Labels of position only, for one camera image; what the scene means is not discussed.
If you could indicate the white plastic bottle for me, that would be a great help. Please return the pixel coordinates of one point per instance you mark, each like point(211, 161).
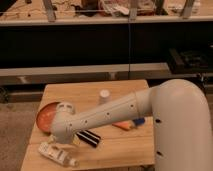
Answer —
point(56, 154)

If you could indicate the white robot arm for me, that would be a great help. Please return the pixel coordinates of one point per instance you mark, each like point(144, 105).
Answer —
point(183, 136)

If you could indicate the orange ceramic bowl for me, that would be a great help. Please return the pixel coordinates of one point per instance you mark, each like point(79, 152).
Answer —
point(45, 116)

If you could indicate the white paper cup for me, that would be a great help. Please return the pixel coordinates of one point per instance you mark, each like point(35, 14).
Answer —
point(104, 96)

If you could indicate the orange carrot toy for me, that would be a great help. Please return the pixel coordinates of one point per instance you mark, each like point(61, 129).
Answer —
point(123, 125)

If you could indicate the blue sponge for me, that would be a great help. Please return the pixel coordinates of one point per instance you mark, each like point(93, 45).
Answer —
point(138, 122)

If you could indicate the black striped box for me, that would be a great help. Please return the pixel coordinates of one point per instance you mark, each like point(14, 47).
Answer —
point(89, 137)

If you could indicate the wooden table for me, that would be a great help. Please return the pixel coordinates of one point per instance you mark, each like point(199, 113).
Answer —
point(117, 151)

